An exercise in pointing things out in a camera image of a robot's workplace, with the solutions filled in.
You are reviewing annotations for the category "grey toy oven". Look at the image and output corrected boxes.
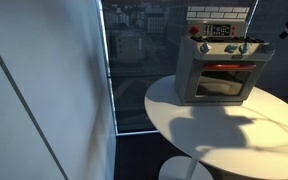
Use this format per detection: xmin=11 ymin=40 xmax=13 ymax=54
xmin=174 ymin=5 xmax=277 ymax=107

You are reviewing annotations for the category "red oven door handle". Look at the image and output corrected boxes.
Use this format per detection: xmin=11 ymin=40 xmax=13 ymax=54
xmin=203 ymin=63 xmax=257 ymax=71

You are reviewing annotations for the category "black stovetop grate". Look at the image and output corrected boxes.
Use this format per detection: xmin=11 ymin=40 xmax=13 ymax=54
xmin=192 ymin=35 xmax=267 ymax=44

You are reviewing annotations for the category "white table pedestal base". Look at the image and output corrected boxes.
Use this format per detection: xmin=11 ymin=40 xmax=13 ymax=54
xmin=158 ymin=155 xmax=215 ymax=180

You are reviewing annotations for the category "blue oven knob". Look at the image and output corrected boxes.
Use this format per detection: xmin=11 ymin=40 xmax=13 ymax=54
xmin=238 ymin=41 xmax=251 ymax=55
xmin=224 ymin=43 xmax=239 ymax=54
xmin=263 ymin=42 xmax=276 ymax=54
xmin=199 ymin=42 xmax=212 ymax=54

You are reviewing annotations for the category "oval brand logo badge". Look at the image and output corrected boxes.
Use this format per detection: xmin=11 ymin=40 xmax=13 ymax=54
xmin=231 ymin=54 xmax=248 ymax=61

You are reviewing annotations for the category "red round timer knob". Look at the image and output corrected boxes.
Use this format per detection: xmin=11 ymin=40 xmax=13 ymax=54
xmin=189 ymin=25 xmax=201 ymax=36

